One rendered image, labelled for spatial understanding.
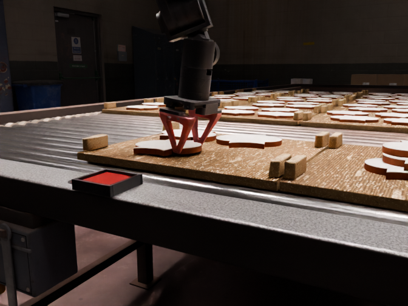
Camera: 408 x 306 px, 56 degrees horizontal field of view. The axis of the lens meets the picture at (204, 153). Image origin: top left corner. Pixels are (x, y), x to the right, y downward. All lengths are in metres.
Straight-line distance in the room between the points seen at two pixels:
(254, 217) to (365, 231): 0.13
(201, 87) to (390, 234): 0.39
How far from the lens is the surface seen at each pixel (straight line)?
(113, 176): 0.62
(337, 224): 0.48
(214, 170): 0.61
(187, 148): 0.71
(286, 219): 0.48
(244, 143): 0.80
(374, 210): 0.53
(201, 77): 0.69
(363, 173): 0.64
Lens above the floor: 1.09
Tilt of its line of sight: 12 degrees down
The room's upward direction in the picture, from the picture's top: straight up
